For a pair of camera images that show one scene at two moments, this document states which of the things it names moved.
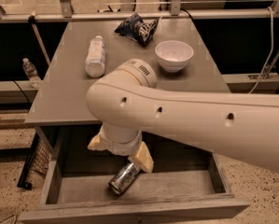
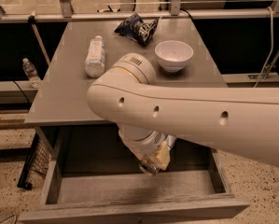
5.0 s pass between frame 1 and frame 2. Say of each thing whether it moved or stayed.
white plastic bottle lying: stayed
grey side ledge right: stayed
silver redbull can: moved
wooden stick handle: stayed
